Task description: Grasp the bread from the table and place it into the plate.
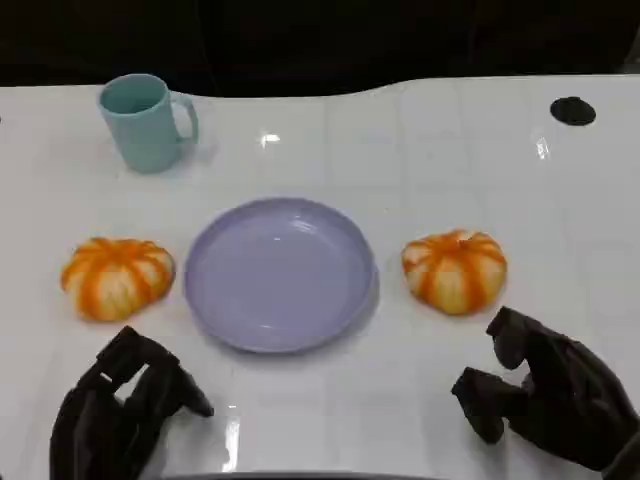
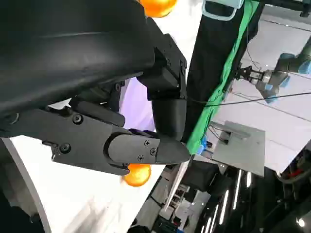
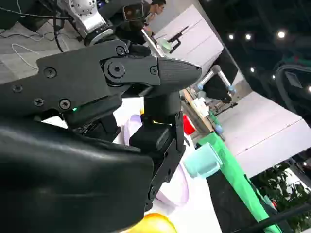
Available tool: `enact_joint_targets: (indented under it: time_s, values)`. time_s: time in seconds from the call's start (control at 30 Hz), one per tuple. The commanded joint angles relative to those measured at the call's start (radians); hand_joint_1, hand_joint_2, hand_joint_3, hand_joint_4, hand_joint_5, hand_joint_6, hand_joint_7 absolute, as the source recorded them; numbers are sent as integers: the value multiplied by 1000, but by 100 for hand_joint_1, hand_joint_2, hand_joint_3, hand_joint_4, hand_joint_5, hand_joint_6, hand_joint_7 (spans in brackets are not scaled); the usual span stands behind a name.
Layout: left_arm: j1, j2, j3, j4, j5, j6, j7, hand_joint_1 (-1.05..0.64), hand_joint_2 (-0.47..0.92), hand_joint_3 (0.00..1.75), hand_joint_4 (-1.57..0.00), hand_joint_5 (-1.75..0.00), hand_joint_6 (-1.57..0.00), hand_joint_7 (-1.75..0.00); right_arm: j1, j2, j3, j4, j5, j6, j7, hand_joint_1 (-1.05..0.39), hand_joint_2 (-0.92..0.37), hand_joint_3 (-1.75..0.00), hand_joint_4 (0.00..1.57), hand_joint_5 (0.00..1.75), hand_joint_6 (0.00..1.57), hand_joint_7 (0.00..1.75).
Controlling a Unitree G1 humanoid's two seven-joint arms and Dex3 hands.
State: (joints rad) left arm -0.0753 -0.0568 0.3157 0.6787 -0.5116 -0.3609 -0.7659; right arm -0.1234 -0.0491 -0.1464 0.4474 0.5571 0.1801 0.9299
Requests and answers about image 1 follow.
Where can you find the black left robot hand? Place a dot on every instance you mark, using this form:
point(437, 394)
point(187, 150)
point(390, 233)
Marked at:
point(105, 425)

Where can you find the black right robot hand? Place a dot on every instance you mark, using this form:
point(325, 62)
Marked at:
point(565, 395)

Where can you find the orange white toy bread roll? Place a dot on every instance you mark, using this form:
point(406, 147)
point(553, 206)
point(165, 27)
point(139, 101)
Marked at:
point(455, 275)
point(115, 280)

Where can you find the lilac plate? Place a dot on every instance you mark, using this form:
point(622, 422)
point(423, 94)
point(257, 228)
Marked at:
point(280, 275)

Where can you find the pale green mug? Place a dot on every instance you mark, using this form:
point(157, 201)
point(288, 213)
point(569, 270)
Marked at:
point(145, 135)

